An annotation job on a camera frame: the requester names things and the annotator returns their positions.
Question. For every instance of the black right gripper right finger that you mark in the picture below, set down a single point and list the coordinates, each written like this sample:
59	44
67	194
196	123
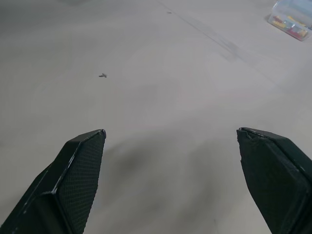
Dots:
275	180

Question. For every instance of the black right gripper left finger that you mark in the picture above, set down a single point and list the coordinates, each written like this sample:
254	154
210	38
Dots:
61	185

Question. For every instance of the clear plastic container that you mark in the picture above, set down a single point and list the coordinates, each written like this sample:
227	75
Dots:
291	22

